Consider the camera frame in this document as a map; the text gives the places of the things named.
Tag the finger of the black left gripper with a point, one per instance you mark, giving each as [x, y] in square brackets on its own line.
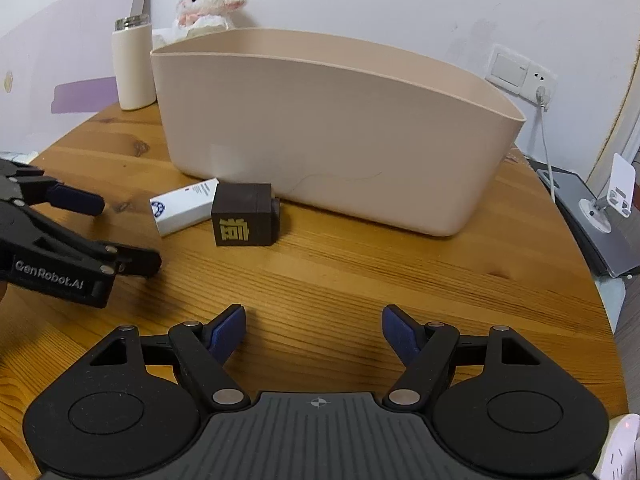
[23, 184]
[35, 240]

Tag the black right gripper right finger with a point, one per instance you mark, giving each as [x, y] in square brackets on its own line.
[427, 351]

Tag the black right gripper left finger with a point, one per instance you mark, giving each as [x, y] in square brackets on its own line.
[201, 351]

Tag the white blue small box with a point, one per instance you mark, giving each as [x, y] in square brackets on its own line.
[179, 209]

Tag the dark brown box gold print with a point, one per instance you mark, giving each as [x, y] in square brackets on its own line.
[245, 214]

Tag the cream thermos bottle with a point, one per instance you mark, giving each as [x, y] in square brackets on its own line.
[131, 48]

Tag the grey laptop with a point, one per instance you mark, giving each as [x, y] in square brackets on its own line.
[606, 254]

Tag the white round device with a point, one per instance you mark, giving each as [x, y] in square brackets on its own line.
[619, 458]

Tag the beige plastic storage bin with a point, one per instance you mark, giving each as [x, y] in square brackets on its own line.
[342, 124]

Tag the white phone stand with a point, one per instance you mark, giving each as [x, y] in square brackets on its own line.
[618, 196]

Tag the white plush lamb toy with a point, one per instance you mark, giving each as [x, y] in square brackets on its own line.
[197, 18]

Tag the white wall switch socket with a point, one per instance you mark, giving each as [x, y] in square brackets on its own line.
[520, 76]

